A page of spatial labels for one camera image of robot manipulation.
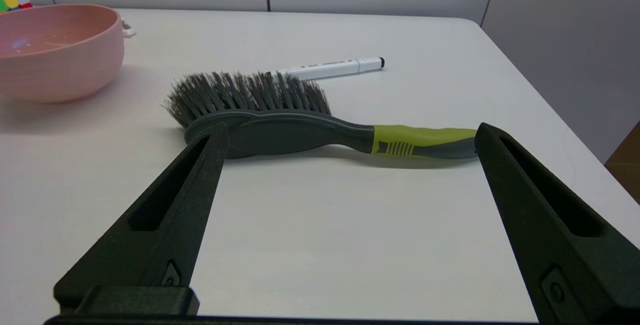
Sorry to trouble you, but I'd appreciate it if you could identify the white marker with black cap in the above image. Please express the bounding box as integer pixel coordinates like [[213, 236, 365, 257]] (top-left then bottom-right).
[[267, 56, 386, 82]]

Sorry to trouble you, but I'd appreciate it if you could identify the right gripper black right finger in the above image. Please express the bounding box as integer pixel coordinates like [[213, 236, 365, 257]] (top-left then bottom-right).
[[473, 122, 640, 325]]

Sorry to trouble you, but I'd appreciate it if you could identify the pink bowl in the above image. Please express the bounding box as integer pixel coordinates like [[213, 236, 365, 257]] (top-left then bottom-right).
[[0, 4, 125, 105]]

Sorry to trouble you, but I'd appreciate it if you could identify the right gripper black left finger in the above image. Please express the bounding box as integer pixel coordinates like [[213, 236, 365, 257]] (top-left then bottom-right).
[[53, 122, 231, 316]]

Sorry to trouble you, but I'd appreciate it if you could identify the grey brush with green handle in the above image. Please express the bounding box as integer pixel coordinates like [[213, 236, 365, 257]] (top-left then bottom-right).
[[162, 70, 479, 160]]

